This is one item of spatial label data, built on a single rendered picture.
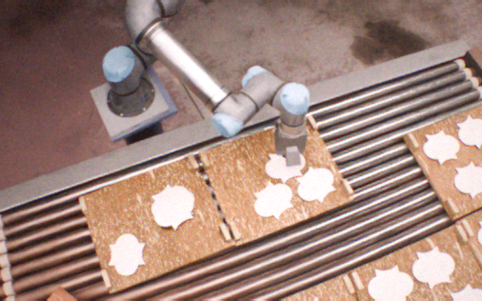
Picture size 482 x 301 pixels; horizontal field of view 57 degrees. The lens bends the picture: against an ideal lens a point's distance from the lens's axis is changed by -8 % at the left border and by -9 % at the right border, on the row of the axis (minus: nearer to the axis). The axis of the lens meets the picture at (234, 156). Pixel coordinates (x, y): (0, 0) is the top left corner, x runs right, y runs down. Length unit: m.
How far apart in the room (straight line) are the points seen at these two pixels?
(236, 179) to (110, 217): 0.43
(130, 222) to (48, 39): 2.20
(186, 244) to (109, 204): 0.29
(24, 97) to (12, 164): 0.49
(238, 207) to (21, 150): 1.79
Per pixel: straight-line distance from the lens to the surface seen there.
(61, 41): 3.47
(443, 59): 2.05
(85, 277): 1.55
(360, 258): 1.52
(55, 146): 2.94
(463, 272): 1.60
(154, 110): 1.79
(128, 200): 1.58
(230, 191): 1.54
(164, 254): 1.49
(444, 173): 1.71
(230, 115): 1.23
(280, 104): 1.27
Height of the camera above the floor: 2.34
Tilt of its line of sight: 61 degrees down
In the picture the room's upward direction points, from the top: 3 degrees counter-clockwise
